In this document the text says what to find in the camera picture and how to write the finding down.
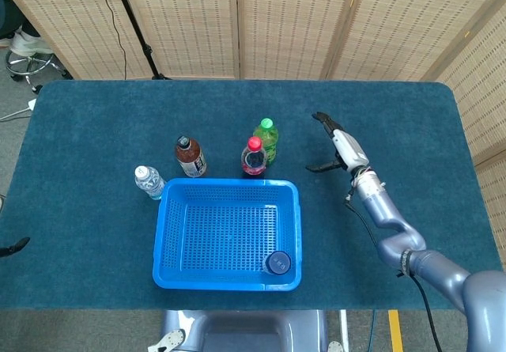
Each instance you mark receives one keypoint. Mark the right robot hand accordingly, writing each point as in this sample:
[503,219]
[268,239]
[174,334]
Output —
[350,150]

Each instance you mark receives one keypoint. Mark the white shoe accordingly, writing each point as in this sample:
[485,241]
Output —
[29,43]

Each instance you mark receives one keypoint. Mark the white floor pole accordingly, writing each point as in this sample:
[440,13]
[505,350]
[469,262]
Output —
[344,328]

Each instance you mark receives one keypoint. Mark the yellow floor tape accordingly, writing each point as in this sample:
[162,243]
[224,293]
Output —
[395,330]

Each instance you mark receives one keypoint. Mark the white floor power adapter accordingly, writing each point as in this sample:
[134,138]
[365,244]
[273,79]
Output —
[31,105]

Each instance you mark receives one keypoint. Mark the black tripod stand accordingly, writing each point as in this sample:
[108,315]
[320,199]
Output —
[136,27]

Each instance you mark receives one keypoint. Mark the chrome stool base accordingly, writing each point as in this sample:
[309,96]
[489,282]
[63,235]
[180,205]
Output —
[27,67]

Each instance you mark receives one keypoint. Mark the blue-grey robot torso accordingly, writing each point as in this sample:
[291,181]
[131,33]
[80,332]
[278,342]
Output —
[245,330]

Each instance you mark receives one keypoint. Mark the red-capped cola bottle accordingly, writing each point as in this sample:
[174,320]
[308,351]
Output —
[254,160]

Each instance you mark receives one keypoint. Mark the blue plastic perforated basket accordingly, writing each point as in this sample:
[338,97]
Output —
[221,229]

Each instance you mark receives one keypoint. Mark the clear water bottle white cap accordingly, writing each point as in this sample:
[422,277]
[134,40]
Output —
[149,182]

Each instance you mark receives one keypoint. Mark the blue-capped white bottle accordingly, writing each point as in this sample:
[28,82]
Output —
[278,263]

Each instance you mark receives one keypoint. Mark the brown tea bottle black cap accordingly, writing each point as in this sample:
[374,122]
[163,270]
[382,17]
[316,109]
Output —
[190,158]

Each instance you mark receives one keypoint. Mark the green tea bottle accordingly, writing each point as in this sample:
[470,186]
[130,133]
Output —
[269,138]

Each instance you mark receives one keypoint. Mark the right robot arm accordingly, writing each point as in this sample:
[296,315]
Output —
[399,237]

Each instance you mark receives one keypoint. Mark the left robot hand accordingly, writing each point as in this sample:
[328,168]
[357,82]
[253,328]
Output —
[16,246]

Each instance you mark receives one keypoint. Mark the teal table mat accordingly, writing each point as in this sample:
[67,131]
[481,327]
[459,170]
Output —
[99,130]

